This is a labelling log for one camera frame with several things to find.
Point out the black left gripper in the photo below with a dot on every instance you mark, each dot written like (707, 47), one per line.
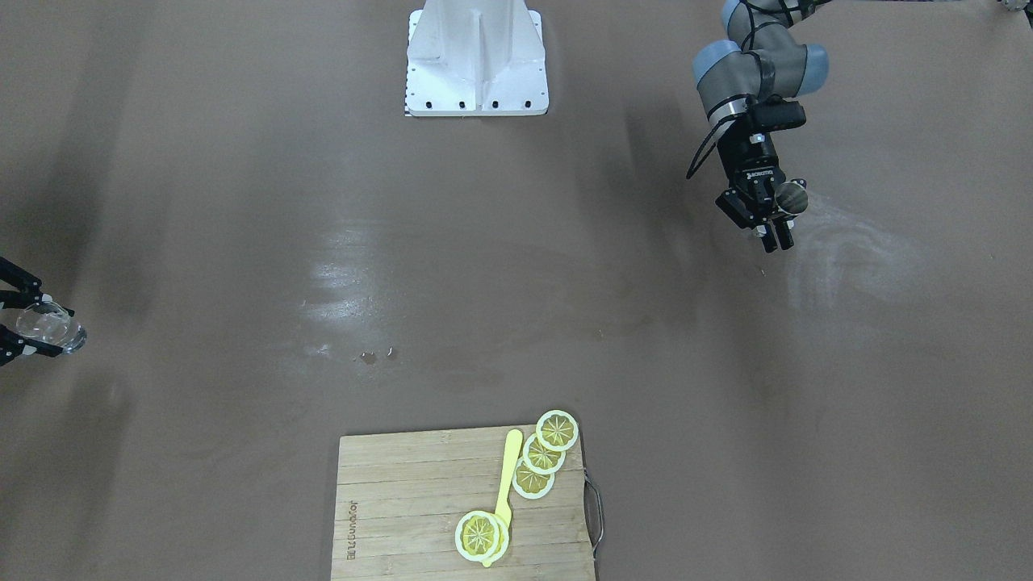
(754, 167)

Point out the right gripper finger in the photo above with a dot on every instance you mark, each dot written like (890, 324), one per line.
(26, 292)
(14, 346)

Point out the steel jigger shaker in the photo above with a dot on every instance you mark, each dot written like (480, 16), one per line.
(791, 197)

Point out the clear glass measuring cup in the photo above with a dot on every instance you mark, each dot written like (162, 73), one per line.
(50, 329)

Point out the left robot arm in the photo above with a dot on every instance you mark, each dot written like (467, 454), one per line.
(749, 84)

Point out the top lemon slice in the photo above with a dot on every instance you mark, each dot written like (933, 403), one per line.
(557, 430)

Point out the yellow plastic knife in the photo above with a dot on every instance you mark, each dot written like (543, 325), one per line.
(511, 455)

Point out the lemon slice under front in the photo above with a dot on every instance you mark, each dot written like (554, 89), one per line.
(504, 541)

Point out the bamboo cutting board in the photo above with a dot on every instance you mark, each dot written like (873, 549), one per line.
(399, 497)

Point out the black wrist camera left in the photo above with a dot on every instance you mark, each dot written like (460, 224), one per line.
(766, 117)

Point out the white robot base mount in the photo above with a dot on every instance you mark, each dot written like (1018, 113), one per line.
(475, 59)

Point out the metal cutting board handle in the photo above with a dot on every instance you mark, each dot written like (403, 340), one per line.
(594, 513)

